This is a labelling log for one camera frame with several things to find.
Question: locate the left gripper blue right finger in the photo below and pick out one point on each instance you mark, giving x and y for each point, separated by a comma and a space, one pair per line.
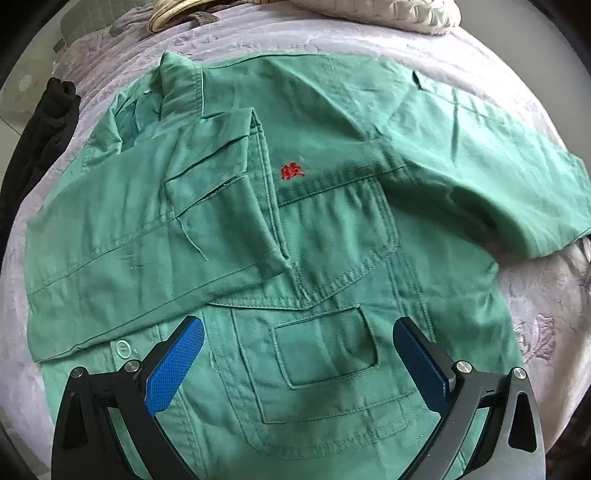
438, 378

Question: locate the cream pleated round cushion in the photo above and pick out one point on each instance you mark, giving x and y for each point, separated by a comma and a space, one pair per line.
420, 16

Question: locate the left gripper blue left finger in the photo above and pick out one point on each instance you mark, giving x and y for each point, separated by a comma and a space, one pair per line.
155, 380

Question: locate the green work jacket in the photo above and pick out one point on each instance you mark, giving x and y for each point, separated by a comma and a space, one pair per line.
298, 204

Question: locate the black garment on bed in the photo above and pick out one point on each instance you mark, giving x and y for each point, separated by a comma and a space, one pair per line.
44, 139

